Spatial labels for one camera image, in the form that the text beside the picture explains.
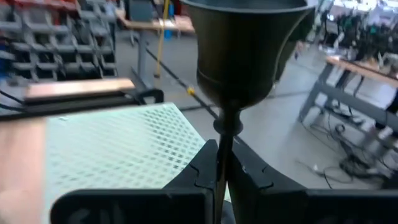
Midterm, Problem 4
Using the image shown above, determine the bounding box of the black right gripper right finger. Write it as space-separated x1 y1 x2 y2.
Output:
228 138 398 224

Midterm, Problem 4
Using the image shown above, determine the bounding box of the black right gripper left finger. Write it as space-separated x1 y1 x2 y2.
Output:
50 139 219 224

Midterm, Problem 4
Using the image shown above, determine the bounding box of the black metal candlestick holder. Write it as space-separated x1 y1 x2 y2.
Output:
180 0 315 224

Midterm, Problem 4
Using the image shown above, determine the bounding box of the mint green perforated riser shelf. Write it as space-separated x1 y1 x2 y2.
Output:
43 102 233 224

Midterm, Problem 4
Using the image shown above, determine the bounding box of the wooden table with grey legs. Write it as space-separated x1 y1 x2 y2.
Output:
114 7 196 91

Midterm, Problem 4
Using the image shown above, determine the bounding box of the person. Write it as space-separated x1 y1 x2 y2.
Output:
273 7 317 83

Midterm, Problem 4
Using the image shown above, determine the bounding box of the grey storage bin rack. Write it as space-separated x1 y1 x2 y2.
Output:
0 0 119 85

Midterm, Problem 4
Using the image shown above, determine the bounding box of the tangle of black floor cables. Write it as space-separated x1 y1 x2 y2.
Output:
295 105 398 189

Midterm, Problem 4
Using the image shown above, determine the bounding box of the wooden workbench with grey frame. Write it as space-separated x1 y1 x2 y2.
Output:
297 55 398 138

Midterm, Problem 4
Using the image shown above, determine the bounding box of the black aluminium table frame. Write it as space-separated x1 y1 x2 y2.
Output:
0 88 165 122

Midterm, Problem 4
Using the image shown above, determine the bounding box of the yellow cord with black end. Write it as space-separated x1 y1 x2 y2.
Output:
153 0 171 80

